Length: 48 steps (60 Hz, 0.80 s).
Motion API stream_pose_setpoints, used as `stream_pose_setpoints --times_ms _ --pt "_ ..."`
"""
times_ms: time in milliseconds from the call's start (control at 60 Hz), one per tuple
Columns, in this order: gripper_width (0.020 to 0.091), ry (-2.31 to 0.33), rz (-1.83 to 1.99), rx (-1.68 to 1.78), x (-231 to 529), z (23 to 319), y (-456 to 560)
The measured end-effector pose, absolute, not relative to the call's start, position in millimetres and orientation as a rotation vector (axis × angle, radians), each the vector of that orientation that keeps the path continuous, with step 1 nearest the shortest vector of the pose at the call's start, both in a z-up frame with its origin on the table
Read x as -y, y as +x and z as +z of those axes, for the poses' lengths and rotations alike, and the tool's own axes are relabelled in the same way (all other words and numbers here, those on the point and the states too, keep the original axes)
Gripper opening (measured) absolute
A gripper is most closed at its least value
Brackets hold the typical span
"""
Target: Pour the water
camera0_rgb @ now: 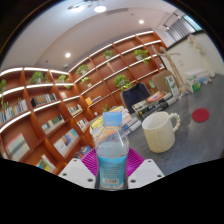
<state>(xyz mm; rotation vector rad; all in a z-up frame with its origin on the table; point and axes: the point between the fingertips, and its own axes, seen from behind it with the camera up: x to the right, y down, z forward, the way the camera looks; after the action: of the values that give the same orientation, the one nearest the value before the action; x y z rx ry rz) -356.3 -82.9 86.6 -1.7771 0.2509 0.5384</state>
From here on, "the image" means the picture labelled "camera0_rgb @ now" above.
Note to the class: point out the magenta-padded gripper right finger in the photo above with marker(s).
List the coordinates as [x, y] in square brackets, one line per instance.
[146, 171]

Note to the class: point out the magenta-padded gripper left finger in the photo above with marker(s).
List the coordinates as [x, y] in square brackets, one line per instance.
[76, 171]

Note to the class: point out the clear blue-labelled water bottle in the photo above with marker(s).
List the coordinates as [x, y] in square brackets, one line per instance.
[112, 156]

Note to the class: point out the stack of colourful books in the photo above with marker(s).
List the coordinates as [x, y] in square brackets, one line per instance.
[128, 121]

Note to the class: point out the stack of dark books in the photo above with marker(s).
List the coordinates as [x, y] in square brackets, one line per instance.
[151, 105]

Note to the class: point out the wooden shelf unit with books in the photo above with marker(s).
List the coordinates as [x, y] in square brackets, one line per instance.
[50, 110]

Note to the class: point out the dark office chair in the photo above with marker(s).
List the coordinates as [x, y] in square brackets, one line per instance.
[133, 95]

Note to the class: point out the flat round red coaster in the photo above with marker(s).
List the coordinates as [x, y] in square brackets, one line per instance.
[200, 115]

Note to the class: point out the tan chair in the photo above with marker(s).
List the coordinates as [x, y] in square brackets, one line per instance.
[160, 81]

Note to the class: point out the grey curtain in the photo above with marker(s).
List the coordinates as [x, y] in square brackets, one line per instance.
[178, 30]

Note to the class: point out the window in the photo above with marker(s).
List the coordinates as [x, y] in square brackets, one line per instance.
[193, 23]

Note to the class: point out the ceiling chandelier lamp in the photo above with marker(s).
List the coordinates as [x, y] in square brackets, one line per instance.
[99, 8]

